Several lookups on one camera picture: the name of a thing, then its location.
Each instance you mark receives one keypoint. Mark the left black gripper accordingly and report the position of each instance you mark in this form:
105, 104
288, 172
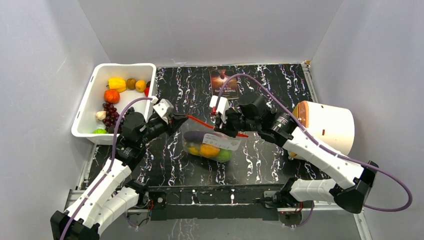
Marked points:
173, 122

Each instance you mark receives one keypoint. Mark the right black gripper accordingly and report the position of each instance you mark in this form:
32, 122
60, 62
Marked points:
230, 122

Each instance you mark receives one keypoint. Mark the purple eggplant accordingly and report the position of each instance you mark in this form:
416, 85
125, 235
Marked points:
194, 137

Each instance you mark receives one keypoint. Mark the clear zip top bag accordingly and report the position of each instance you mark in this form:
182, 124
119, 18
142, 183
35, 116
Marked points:
212, 137

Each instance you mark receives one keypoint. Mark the green round fruit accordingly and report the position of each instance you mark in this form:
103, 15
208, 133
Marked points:
224, 155

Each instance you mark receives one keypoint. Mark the yellow pear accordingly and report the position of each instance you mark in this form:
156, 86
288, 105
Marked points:
193, 151

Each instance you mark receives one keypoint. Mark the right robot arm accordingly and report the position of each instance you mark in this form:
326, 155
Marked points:
349, 183

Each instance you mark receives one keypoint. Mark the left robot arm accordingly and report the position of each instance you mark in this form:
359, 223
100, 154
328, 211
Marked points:
97, 208

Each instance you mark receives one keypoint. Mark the red fruit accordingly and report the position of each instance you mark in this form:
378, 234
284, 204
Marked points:
147, 91

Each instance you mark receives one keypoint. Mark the black grape bunch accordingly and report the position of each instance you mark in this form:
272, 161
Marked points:
129, 111

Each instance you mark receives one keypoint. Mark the book with dark cover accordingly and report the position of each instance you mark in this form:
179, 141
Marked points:
217, 79

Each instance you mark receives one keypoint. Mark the small orange round fruit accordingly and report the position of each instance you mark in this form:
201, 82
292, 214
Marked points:
140, 86

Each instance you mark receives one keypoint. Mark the brown yellow round fruit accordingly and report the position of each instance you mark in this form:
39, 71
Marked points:
131, 83

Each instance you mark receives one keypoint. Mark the dark red grape bunch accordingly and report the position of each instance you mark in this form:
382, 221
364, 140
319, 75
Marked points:
110, 116

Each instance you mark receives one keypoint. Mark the yellow bell pepper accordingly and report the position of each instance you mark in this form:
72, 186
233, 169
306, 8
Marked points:
118, 84

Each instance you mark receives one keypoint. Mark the orange persimmon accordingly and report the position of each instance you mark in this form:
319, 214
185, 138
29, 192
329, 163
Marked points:
111, 96

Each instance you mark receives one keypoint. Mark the garlic bulb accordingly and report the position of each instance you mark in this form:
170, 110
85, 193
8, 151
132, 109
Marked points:
101, 115

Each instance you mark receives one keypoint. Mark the green cabbage toy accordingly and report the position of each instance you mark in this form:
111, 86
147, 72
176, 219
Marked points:
100, 131

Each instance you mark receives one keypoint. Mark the white plastic bin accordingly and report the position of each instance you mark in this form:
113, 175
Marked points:
85, 122

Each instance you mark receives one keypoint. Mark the white cylinder orange lid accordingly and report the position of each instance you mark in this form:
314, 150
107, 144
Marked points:
331, 124

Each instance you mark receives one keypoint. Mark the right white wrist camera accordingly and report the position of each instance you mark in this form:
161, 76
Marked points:
219, 106

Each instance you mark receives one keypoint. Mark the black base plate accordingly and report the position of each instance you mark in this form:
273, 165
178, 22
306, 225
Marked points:
240, 201

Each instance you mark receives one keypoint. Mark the aluminium frame rail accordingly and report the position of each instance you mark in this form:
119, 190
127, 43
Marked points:
289, 216

